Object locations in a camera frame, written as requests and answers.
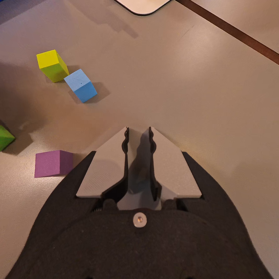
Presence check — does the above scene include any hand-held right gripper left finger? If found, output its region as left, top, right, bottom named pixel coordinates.
left=76, top=127, right=129, bottom=204

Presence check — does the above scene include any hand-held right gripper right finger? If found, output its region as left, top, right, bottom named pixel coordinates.
left=149, top=126, right=202, bottom=202

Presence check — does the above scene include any purple foam cube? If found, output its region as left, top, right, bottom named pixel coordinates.
left=34, top=150, right=73, bottom=178

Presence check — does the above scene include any blue foam cube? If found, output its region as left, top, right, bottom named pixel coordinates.
left=64, top=69, right=98, bottom=103

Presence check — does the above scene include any green foam cube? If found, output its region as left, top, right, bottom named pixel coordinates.
left=0, top=125, right=16, bottom=152

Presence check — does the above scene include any yellow foam cube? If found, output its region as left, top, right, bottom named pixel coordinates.
left=36, top=50, right=70, bottom=83

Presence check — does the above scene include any white document stand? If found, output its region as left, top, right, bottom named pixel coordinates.
left=113, top=0, right=175, bottom=16

